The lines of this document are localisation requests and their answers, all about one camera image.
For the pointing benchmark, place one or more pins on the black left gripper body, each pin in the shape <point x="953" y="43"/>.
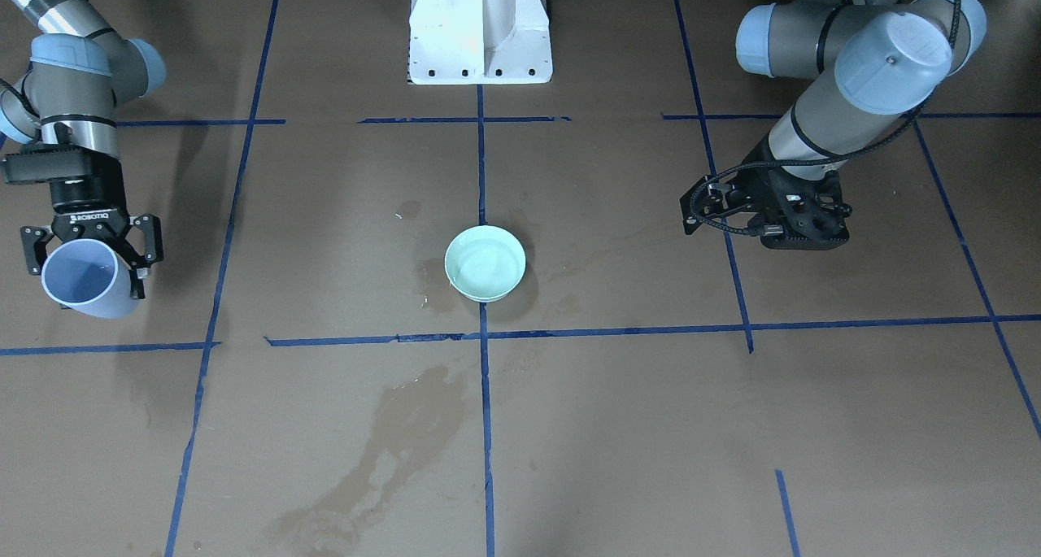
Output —
<point x="757" y="191"/>

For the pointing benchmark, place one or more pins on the mint green ceramic bowl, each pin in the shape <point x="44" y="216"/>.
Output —
<point x="485" y="263"/>

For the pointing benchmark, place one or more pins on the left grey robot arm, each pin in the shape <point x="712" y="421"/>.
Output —
<point x="871" y="66"/>

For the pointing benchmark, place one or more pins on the light blue plastic cup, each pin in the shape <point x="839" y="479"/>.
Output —
<point x="88" y="276"/>

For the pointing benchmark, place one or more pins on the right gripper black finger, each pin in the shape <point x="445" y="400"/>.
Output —
<point x="34" y="245"/>
<point x="140" y="263"/>

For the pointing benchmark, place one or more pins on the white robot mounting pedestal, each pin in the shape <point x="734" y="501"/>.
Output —
<point x="458" y="42"/>

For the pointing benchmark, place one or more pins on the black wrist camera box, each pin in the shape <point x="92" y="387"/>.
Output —
<point x="61" y="164"/>

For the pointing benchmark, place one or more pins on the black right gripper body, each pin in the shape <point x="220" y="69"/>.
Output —
<point x="88" y="202"/>

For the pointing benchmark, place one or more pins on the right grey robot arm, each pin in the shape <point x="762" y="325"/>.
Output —
<point x="62" y="113"/>

